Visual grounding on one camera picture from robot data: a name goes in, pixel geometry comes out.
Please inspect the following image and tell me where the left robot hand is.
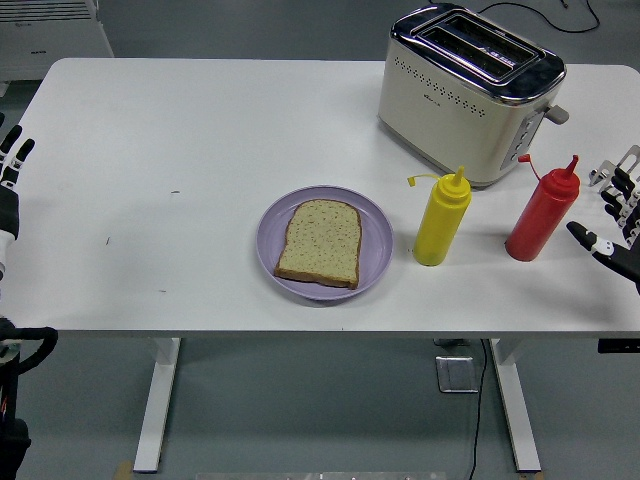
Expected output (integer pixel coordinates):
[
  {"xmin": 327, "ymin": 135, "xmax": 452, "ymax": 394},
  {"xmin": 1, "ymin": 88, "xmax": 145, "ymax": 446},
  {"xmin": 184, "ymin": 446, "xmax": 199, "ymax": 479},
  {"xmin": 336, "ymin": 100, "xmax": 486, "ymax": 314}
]
[{"xmin": 0, "ymin": 114, "xmax": 37, "ymax": 257}]

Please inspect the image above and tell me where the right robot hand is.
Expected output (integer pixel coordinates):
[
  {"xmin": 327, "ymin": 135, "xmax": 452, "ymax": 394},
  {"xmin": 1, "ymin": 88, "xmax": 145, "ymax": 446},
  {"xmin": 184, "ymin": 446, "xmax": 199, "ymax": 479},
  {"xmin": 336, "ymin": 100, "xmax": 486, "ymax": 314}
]
[{"xmin": 566, "ymin": 166, "xmax": 640, "ymax": 296}]

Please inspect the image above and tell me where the red squeeze bottle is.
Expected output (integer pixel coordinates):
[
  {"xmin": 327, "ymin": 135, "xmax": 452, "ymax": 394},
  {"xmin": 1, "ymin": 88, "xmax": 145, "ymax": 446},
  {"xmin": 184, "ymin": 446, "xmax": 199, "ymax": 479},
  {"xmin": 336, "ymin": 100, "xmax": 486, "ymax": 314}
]
[{"xmin": 503, "ymin": 153, "xmax": 582, "ymax": 263}]

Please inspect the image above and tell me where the slice of bread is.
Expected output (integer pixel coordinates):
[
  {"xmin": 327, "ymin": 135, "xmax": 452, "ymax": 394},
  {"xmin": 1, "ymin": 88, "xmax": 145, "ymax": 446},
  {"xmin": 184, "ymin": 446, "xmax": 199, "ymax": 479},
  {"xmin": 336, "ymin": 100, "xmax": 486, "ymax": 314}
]
[{"xmin": 273, "ymin": 198, "xmax": 363, "ymax": 291}]

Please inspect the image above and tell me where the black table control box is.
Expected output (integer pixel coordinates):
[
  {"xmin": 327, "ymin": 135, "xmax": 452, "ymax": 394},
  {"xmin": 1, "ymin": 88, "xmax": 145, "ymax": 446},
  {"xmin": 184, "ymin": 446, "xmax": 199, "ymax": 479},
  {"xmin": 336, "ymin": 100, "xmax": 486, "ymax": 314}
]
[{"xmin": 597, "ymin": 338, "xmax": 640, "ymax": 355}]

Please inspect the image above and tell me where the white heater appliance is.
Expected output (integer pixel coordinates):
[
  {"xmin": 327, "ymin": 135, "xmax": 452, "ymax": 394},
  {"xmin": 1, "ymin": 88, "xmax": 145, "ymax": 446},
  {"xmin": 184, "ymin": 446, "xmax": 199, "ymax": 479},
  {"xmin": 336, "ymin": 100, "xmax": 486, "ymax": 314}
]
[{"xmin": 0, "ymin": 0, "xmax": 115, "ymax": 97}]

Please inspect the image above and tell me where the white table leg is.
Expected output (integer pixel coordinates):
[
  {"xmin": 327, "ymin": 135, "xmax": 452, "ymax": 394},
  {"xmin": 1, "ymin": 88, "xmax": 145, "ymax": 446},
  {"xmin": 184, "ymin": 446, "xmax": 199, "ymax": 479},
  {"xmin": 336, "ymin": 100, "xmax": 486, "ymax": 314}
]
[
  {"xmin": 488, "ymin": 338, "xmax": 542, "ymax": 474},
  {"xmin": 133, "ymin": 337, "xmax": 182, "ymax": 475}
]

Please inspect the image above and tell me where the yellow squeeze bottle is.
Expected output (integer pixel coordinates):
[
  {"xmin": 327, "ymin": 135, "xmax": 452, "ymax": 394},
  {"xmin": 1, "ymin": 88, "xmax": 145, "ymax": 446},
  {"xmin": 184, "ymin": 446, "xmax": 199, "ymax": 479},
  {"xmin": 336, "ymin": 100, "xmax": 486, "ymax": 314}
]
[{"xmin": 407, "ymin": 165, "xmax": 473, "ymax": 267}]

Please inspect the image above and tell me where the metal floor socket plate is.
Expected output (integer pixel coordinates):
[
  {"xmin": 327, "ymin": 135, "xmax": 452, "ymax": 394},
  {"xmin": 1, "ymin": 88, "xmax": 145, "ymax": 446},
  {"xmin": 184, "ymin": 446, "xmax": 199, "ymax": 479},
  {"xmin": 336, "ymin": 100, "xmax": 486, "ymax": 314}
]
[{"xmin": 434, "ymin": 355, "xmax": 480, "ymax": 395}]

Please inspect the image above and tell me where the cream and chrome toaster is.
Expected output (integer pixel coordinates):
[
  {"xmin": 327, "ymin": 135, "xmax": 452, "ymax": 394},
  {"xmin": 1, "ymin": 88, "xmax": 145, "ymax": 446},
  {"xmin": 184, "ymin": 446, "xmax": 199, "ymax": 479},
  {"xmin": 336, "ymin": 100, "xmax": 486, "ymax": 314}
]
[{"xmin": 377, "ymin": 2, "xmax": 571, "ymax": 190}]

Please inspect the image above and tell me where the purple round plate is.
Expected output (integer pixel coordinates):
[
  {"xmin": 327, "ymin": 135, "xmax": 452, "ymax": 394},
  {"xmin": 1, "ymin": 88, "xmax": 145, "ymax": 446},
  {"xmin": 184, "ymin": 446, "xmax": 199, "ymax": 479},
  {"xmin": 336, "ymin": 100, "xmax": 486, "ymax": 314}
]
[{"xmin": 256, "ymin": 185, "xmax": 395, "ymax": 302}]

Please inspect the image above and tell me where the black floor cable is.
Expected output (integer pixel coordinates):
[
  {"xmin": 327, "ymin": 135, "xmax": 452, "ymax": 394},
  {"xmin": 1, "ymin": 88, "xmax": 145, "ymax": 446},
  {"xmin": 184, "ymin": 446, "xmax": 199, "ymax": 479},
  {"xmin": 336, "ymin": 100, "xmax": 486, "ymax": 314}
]
[{"xmin": 467, "ymin": 339, "xmax": 489, "ymax": 480}]

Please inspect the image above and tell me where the black toaster power cord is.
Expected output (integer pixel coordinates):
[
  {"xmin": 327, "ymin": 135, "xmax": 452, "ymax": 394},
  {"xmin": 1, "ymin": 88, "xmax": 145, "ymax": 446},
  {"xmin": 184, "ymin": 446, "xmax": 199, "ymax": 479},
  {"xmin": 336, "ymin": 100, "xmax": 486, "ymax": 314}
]
[{"xmin": 477, "ymin": 0, "xmax": 601, "ymax": 34}]

